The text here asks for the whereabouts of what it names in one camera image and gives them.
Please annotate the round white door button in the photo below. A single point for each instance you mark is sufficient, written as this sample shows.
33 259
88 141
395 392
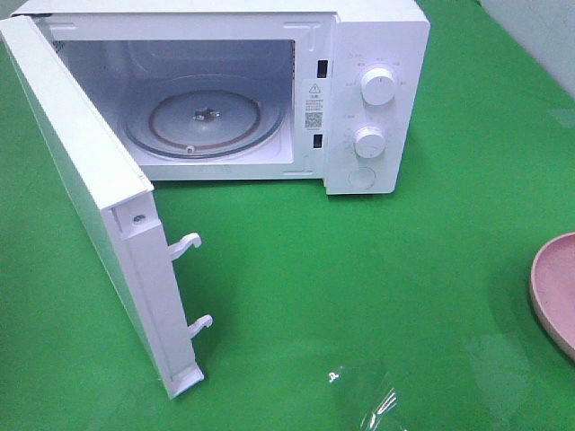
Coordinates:
362 178

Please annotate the white microwave knob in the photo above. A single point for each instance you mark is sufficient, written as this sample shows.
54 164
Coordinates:
377 85
369 142

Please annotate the white microwave door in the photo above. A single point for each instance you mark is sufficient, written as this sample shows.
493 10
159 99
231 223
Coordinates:
114 200

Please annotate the pink round plate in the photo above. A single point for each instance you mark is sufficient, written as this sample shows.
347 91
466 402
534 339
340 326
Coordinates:
552 290

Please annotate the white warning label sticker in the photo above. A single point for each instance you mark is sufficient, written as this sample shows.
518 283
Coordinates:
314 104

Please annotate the white microwave oven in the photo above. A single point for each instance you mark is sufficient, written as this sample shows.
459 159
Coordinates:
116 49

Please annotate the glass microwave turntable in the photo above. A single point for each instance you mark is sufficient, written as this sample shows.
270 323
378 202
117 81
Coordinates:
206 116

